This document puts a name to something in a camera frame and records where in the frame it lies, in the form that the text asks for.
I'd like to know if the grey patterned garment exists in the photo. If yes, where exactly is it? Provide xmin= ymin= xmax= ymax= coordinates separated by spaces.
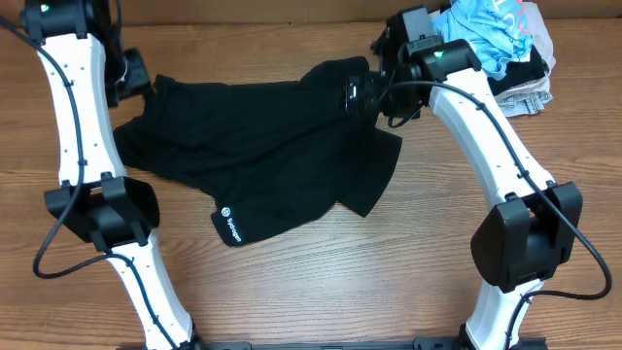
xmin=498 ymin=91 xmax=553 ymax=118

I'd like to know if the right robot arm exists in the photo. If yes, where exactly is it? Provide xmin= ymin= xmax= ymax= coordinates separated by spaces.
xmin=344 ymin=7 xmax=582 ymax=349

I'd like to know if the beige garment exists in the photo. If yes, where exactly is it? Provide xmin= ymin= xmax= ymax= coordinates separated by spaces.
xmin=489 ymin=2 xmax=556 ymax=117

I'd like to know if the black garment in pile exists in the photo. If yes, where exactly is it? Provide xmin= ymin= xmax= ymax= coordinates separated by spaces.
xmin=488 ymin=47 xmax=545 ymax=96

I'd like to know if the black t-shirt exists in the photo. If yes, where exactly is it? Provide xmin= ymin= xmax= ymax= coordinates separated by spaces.
xmin=114 ymin=56 xmax=401 ymax=247

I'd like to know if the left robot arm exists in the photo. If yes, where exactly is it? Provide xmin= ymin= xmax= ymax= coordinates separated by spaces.
xmin=20 ymin=0 xmax=201 ymax=349

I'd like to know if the light blue garment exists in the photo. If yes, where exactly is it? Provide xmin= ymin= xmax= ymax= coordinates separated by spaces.
xmin=432 ymin=0 xmax=534 ymax=81

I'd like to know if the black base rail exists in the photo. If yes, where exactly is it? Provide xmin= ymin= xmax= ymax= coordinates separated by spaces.
xmin=116 ymin=335 xmax=549 ymax=350

